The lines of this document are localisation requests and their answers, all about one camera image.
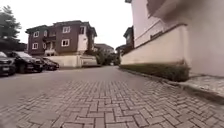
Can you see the clump of green trees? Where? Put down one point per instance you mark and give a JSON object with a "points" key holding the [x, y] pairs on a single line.
{"points": [[106, 58]]}

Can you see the distant grey-roofed building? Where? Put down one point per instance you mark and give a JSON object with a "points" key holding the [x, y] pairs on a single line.
{"points": [[104, 47]]}

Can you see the small low hedge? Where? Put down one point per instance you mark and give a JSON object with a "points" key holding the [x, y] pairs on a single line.
{"points": [[90, 66]]}

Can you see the dark brown house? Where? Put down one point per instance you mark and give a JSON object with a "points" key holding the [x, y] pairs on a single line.
{"points": [[129, 38]]}

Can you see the reddish brick paved road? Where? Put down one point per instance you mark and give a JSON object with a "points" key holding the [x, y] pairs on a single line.
{"points": [[100, 100]]}

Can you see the low dark green hedge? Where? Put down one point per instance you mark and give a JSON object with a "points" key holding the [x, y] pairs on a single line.
{"points": [[160, 70]]}

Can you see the brown multi-storey building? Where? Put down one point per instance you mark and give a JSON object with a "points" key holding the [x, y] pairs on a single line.
{"points": [[60, 35]]}

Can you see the dark car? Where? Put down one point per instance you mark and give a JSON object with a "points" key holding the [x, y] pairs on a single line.
{"points": [[6, 65], [50, 64]]}

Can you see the grey concrete kerb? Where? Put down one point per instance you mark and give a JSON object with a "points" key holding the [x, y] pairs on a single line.
{"points": [[186, 86]]}

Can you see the black car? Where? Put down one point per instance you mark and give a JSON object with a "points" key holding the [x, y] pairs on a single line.
{"points": [[25, 61]]}

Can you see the pale paved driveway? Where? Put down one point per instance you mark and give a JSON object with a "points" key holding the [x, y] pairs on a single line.
{"points": [[208, 84]]}

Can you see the white building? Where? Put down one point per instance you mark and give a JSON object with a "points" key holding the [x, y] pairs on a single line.
{"points": [[206, 36]]}

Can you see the tall dark tree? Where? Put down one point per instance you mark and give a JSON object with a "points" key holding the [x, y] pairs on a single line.
{"points": [[7, 28]]}

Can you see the white boundary wall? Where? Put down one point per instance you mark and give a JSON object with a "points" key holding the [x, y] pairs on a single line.
{"points": [[68, 61]]}

